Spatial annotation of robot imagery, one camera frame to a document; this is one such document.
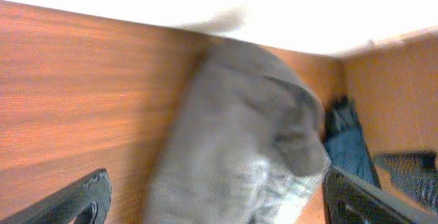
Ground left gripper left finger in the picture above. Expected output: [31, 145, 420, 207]
[1, 169, 112, 224]

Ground grey shorts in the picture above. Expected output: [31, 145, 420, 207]
[144, 41, 331, 223]

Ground dark blue folded garment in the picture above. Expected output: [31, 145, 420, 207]
[324, 95, 381, 188]

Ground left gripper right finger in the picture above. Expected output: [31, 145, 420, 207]
[323, 167, 437, 224]

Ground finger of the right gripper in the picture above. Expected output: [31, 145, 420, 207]
[373, 151, 437, 214]

